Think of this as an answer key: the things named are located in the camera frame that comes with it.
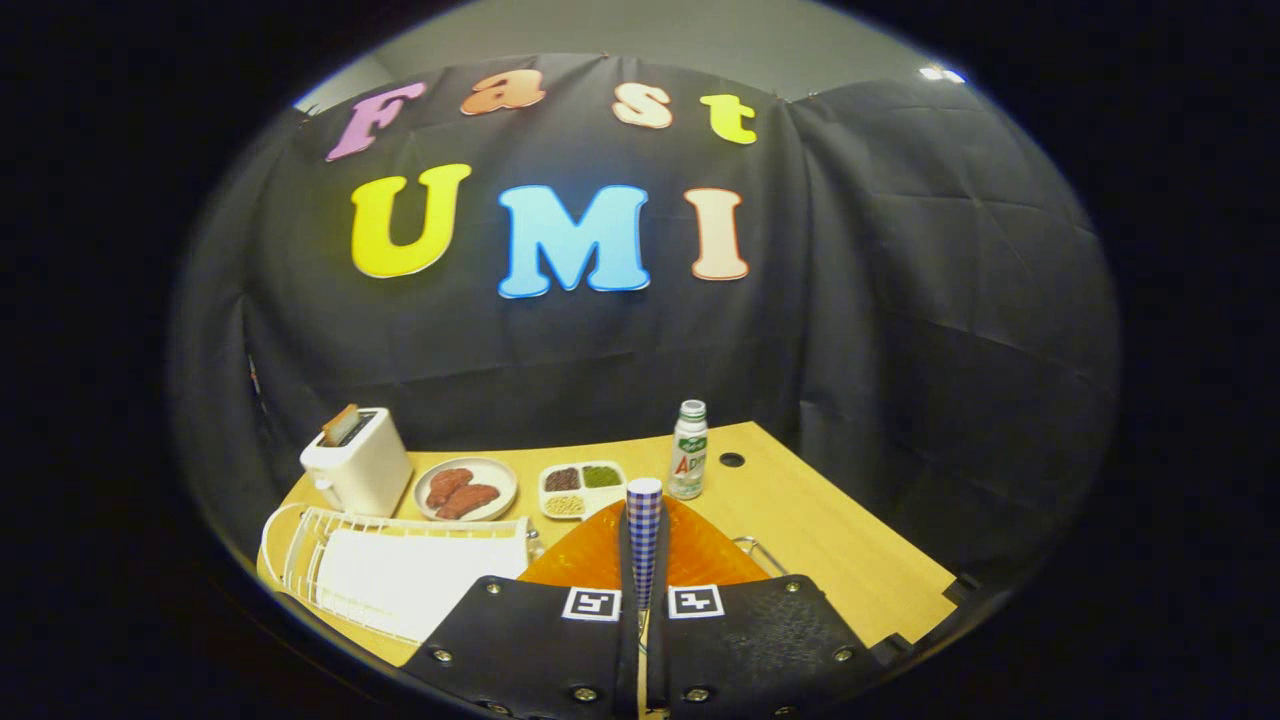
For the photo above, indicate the black backdrop cloth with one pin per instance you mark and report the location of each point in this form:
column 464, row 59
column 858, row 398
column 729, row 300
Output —
column 900, row 350

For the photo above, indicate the small white plate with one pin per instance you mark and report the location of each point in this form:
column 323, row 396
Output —
column 500, row 475

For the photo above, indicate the white divided condiment tray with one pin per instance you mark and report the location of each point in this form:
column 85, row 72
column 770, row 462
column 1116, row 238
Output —
column 583, row 495

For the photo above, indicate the white green label bottle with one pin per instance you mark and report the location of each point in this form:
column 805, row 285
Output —
column 688, row 455

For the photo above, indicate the white toaster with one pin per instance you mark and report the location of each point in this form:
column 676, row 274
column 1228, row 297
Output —
column 365, row 470

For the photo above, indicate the black table edge clamp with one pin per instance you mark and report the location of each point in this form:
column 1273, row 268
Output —
column 892, row 648
column 965, row 588

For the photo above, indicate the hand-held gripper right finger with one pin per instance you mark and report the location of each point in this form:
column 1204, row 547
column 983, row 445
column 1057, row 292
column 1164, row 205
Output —
column 760, row 640

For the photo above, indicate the toasted bread slice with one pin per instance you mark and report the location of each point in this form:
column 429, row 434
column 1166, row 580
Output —
column 338, row 424

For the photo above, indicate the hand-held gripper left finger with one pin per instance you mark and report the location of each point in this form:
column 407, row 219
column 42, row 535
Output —
column 520, row 640

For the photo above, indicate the brown meat patty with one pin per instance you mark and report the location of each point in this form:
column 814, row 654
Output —
column 447, row 486
column 470, row 500

